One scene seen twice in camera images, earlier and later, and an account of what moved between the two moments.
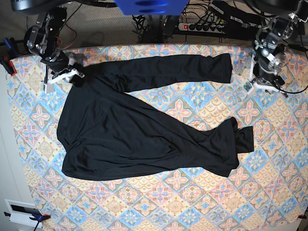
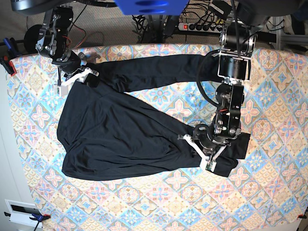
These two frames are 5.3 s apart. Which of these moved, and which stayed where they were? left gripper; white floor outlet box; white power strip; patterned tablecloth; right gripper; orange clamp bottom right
Moved: right gripper; left gripper
Stayed: white floor outlet box; patterned tablecloth; orange clamp bottom right; white power strip
